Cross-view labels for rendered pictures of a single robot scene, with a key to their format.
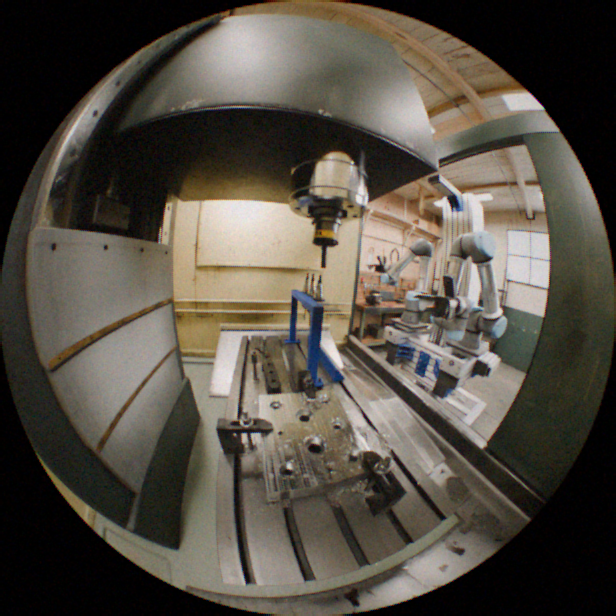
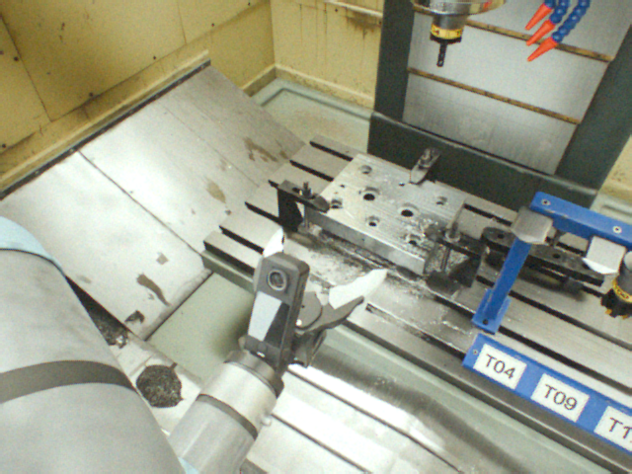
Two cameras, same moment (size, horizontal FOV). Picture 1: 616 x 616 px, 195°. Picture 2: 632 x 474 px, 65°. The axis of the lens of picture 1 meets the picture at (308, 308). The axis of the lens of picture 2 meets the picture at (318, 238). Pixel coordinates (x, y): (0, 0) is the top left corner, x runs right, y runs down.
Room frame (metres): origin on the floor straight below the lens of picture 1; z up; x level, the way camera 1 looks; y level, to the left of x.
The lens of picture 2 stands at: (0.80, -0.69, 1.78)
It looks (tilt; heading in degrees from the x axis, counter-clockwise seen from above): 48 degrees down; 138
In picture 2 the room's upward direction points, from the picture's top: straight up
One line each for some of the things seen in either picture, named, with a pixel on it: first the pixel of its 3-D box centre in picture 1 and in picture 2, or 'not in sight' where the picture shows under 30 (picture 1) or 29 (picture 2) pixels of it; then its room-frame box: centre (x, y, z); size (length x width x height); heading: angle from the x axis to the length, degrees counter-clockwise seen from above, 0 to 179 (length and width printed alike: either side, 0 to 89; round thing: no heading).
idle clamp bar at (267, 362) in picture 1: (269, 374); (537, 260); (0.61, 0.13, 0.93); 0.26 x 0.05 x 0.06; 20
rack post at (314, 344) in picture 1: (313, 351); (511, 269); (0.61, -0.03, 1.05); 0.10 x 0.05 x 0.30; 105
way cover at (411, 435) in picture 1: (371, 410); (392, 469); (0.66, -0.36, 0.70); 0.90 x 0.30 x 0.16; 15
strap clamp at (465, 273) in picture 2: (307, 389); (451, 248); (0.48, -0.02, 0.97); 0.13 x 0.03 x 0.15; 15
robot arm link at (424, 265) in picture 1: (423, 274); not in sight; (1.28, -0.90, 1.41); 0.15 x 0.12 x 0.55; 125
